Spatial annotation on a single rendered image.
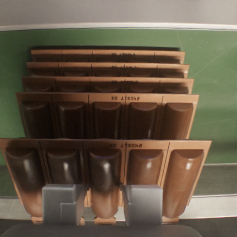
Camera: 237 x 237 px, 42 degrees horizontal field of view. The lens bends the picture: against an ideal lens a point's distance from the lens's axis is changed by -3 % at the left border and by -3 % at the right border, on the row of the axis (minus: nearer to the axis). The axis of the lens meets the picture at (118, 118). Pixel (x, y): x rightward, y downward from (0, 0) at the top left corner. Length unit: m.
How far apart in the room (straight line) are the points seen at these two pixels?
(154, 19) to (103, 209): 0.12
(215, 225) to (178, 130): 0.23
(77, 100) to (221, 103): 0.13
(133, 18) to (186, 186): 0.11
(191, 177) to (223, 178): 0.16
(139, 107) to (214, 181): 0.16
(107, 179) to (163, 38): 0.11
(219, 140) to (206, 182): 0.04
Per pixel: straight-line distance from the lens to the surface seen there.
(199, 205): 0.31
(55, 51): 0.22
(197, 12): 0.23
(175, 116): 0.18
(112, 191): 0.17
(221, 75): 0.25
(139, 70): 0.21
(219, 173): 0.33
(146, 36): 0.22
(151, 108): 0.18
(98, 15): 0.21
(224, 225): 0.40
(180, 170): 0.16
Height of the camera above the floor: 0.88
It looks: 47 degrees down
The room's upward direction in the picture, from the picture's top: 178 degrees counter-clockwise
